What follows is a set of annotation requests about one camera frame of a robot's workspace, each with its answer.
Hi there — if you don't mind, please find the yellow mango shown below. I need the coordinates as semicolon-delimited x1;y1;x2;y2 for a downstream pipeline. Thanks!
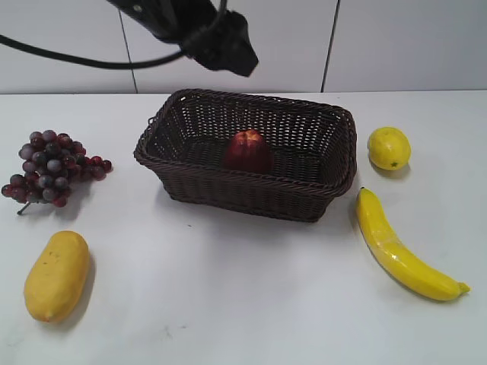
24;230;91;323

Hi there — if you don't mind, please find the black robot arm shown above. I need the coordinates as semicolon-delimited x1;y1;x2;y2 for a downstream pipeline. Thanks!
111;0;259;77

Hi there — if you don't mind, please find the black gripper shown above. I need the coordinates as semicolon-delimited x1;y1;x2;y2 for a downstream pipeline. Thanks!
182;11;259;77

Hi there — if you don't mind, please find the yellow banana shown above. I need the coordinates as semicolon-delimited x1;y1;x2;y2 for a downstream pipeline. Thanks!
355;188;470;302

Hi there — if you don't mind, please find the yellow lemon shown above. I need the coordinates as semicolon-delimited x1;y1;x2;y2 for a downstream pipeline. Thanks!
368;127;411;171

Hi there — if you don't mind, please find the black cable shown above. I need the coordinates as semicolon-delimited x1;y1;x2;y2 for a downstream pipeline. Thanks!
0;0;229;71

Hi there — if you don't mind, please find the black wicker basket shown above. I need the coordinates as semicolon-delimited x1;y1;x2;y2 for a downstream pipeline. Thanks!
134;89;357;222

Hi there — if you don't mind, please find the red apple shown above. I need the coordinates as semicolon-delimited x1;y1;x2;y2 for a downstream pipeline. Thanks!
223;129;273;174

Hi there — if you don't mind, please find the purple grape bunch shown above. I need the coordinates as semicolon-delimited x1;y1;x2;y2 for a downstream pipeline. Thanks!
1;129;113;215

